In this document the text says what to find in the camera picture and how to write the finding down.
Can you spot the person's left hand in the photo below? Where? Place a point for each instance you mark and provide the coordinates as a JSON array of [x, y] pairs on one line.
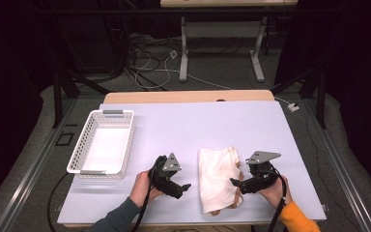
[[143, 190]]

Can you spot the person's right hand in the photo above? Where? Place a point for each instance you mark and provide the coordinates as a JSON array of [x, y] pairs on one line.
[[278, 196]]

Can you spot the dark curtain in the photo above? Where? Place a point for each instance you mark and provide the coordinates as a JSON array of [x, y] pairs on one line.
[[9, 96], [360, 96]]

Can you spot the small white adapter plug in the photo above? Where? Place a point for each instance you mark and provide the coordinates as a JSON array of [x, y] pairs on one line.
[[173, 54]]

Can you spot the black-edged floor hatch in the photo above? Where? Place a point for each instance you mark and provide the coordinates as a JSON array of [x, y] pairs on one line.
[[65, 139]]

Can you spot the white power socket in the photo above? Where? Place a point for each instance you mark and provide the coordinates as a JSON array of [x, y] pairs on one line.
[[293, 107]]

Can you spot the cream baby bodysuit brown trim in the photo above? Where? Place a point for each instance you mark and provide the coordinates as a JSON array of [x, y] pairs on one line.
[[215, 180]]

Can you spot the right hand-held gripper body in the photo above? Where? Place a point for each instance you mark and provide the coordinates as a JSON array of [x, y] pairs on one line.
[[265, 175]]

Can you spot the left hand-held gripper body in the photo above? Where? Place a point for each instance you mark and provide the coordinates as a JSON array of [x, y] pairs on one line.
[[164, 174]]

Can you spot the desk with white metal legs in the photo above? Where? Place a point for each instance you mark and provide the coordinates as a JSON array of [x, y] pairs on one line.
[[222, 29]]

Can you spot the black horizontal metal bar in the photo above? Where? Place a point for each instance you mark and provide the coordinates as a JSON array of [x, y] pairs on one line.
[[109, 11]]

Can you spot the white perforated plastic basket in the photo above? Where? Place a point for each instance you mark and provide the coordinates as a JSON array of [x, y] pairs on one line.
[[109, 148]]

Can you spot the black metal stand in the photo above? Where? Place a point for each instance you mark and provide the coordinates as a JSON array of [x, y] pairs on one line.
[[57, 96], [321, 96]]

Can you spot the metal floor rail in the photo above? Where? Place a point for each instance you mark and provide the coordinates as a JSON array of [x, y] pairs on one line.
[[29, 174], [343, 174]]

